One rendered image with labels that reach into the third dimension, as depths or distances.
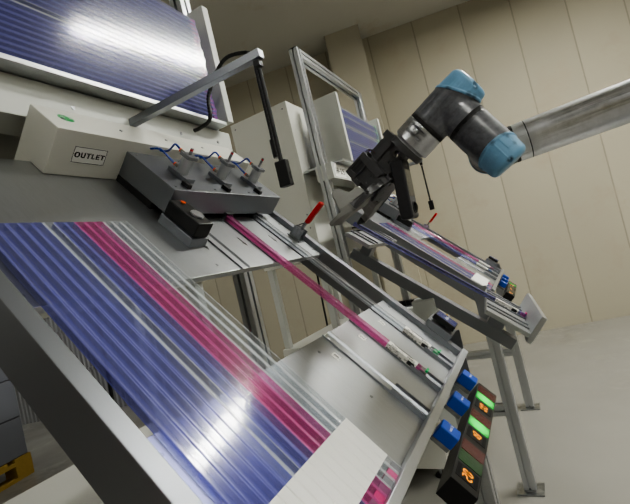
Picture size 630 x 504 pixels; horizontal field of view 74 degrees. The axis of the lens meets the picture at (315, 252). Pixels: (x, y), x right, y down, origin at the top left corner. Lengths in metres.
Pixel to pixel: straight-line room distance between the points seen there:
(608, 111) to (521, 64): 3.31
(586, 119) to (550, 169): 3.14
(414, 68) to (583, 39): 1.34
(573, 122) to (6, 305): 0.89
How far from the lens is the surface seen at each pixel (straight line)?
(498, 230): 3.93
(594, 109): 0.94
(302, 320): 4.07
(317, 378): 0.58
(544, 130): 0.93
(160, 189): 0.78
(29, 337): 0.46
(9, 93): 0.86
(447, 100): 0.81
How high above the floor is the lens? 0.97
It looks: 2 degrees up
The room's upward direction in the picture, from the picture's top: 13 degrees counter-clockwise
